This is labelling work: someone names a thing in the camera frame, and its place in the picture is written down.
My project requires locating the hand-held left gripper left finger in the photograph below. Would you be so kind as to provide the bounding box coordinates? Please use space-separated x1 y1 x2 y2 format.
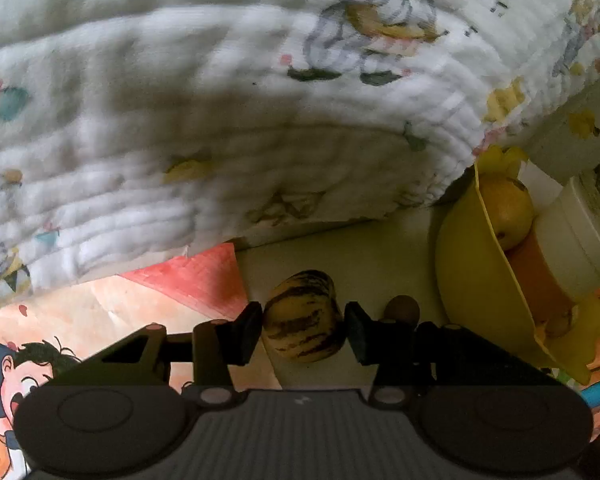
100 301 264 406

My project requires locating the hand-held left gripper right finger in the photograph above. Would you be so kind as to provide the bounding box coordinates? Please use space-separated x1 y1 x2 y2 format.
344 302 512 406

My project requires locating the striped pepino melon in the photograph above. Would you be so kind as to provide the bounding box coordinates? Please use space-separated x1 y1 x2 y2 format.
261 270 343 364

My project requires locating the yellow bowl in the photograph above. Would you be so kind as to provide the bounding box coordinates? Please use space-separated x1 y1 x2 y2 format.
435 146 600 386

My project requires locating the small olive-brown fruit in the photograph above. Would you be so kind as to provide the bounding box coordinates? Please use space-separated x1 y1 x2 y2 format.
383 296 422 325

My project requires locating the cartoon poster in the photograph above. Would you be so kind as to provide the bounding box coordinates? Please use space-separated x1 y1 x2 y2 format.
0 242 283 480

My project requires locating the white printed bear blanket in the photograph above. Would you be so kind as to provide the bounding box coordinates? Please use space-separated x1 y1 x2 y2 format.
0 0 600 318

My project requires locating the white cylindrical container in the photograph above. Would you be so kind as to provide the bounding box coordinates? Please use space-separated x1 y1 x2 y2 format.
534 176 600 302

